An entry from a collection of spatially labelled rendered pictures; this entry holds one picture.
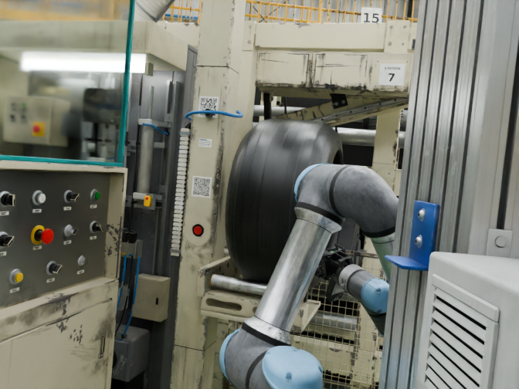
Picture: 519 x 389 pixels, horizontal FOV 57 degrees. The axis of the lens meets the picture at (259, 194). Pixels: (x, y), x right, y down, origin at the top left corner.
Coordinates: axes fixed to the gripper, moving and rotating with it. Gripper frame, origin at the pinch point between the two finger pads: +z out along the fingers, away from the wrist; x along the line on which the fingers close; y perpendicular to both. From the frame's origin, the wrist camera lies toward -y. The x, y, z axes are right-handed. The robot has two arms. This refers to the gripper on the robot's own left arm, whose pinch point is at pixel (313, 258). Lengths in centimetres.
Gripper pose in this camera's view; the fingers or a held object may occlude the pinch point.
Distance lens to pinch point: 149.9
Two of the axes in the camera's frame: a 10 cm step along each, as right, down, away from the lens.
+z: -3.9, -2.1, 9.0
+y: -1.7, -9.4, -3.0
